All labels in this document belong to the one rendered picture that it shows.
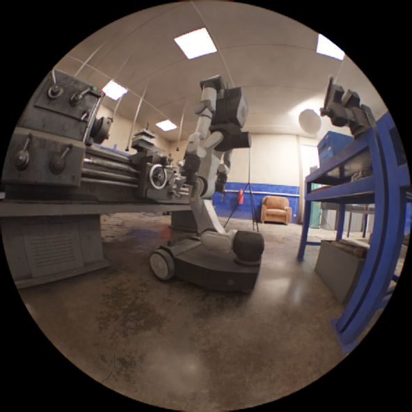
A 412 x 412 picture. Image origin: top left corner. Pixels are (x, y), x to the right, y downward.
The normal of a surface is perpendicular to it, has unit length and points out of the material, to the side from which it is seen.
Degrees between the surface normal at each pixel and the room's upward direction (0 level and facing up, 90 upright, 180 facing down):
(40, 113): 90
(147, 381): 0
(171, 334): 0
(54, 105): 90
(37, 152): 90
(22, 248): 90
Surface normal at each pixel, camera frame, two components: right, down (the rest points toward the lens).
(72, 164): 0.92, 0.07
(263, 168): -0.38, 0.00
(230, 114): -0.46, 0.41
